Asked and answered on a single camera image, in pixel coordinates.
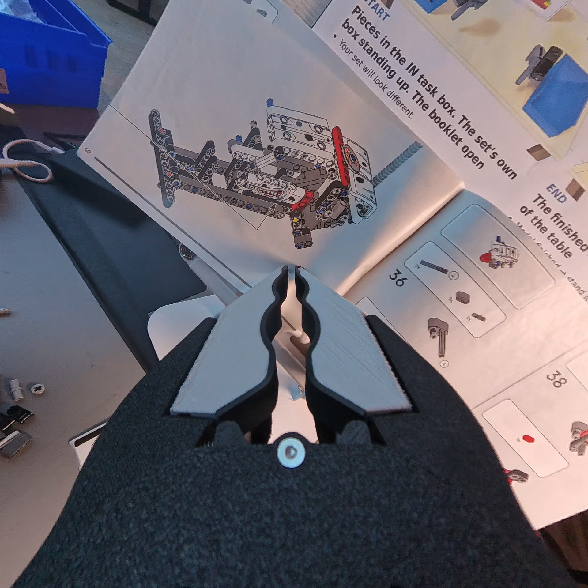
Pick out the grey desk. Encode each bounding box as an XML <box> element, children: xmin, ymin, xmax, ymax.
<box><xmin>0</xmin><ymin>165</ymin><xmax>157</xmax><ymax>588</ymax></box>

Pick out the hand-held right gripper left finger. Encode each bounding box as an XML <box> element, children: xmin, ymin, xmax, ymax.
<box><xmin>170</xmin><ymin>266</ymin><xmax>289</xmax><ymax>420</ymax></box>

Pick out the white cable loop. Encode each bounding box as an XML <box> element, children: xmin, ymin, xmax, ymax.
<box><xmin>0</xmin><ymin>139</ymin><xmax>65</xmax><ymax>183</ymax></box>

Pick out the toy instruction booklet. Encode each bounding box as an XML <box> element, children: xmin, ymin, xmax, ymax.
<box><xmin>78</xmin><ymin>0</ymin><xmax>588</xmax><ymax>529</ymax></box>

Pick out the white book stand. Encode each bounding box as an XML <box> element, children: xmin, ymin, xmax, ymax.
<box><xmin>147</xmin><ymin>243</ymin><xmax>322</xmax><ymax>444</ymax></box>

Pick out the blue plastic bin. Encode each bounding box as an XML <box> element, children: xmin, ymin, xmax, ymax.
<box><xmin>0</xmin><ymin>0</ymin><xmax>112</xmax><ymax>108</ymax></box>

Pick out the printed instruction sheet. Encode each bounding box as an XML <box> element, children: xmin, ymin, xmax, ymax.
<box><xmin>312</xmin><ymin>0</ymin><xmax>588</xmax><ymax>299</ymax></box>

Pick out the pile of small toy pieces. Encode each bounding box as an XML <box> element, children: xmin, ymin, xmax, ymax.
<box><xmin>0</xmin><ymin>308</ymin><xmax>47</xmax><ymax>460</ymax></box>

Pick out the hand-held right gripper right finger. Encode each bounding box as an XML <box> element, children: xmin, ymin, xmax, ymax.
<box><xmin>294</xmin><ymin>266</ymin><xmax>413</xmax><ymax>417</ymax></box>

